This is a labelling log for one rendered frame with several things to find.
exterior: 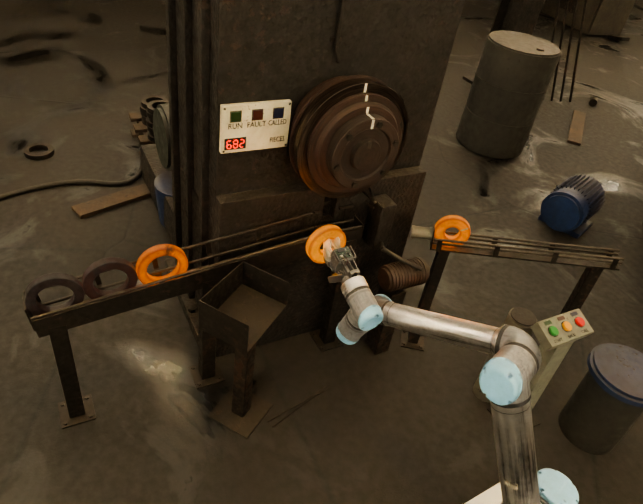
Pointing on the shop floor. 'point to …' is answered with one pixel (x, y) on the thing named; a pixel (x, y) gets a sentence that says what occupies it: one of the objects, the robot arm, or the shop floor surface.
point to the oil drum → (507, 93)
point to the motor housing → (393, 287)
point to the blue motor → (572, 205)
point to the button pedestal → (554, 350)
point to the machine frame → (398, 187)
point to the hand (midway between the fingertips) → (326, 240)
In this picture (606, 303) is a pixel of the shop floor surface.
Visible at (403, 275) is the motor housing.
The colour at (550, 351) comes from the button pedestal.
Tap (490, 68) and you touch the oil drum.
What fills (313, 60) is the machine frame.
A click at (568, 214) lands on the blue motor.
